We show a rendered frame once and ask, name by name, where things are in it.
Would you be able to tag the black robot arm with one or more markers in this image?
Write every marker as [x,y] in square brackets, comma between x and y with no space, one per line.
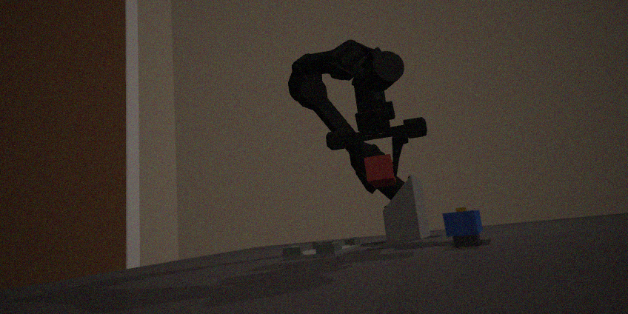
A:
[374,72]

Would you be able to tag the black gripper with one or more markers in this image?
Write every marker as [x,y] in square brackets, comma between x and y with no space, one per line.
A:
[412,128]

